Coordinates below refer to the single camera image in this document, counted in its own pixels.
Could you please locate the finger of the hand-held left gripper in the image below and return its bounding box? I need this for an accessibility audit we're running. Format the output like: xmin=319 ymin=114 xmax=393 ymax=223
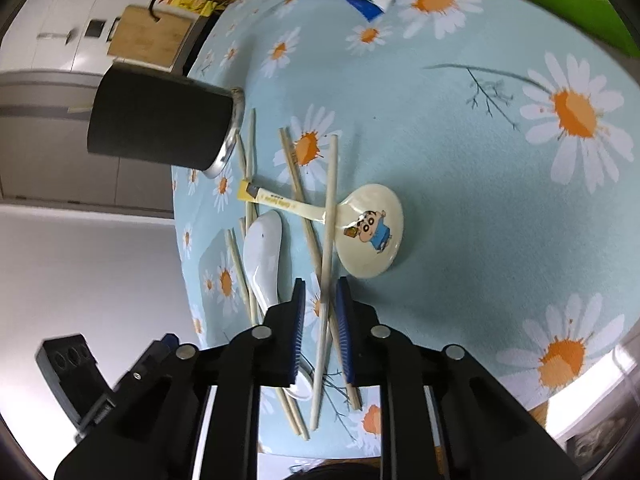
xmin=77 ymin=332 xmax=181 ymax=442

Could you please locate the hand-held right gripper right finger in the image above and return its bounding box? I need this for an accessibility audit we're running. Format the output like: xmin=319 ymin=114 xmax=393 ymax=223
xmin=336 ymin=276 xmax=583 ymax=480

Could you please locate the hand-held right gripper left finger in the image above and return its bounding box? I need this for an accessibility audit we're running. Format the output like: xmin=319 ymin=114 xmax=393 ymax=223
xmin=54 ymin=277 xmax=307 ymax=480

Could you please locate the black utensil holder cup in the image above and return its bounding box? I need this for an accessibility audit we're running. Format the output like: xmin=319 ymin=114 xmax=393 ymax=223
xmin=86 ymin=64 xmax=246 ymax=180

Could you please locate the cream cartoon print spoon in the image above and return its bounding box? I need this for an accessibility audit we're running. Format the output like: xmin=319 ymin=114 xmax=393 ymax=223
xmin=239 ymin=179 xmax=405 ymax=279

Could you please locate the white ceramic spoon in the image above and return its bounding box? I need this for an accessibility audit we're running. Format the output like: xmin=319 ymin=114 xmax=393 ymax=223
xmin=242 ymin=210 xmax=315 ymax=402

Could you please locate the bamboo chopstick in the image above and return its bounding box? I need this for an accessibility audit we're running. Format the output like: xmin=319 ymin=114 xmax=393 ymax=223
xmin=240 ymin=216 xmax=311 ymax=440
xmin=278 ymin=129 xmax=362 ymax=411
xmin=225 ymin=228 xmax=307 ymax=442
xmin=283 ymin=127 xmax=364 ymax=410

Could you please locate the daisy print tablecloth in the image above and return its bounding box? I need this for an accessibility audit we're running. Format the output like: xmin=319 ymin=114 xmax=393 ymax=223
xmin=170 ymin=0 xmax=636 ymax=461

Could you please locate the grey cabinet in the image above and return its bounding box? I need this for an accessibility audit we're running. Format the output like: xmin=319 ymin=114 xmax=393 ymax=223
xmin=0 ymin=71 xmax=176 ymax=213

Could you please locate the wooden cutting board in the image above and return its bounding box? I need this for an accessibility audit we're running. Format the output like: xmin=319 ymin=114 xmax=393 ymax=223
xmin=107 ymin=4 xmax=193 ymax=73

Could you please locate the white cabinet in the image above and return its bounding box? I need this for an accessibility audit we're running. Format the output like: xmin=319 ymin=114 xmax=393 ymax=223
xmin=0 ymin=0 xmax=176 ymax=75

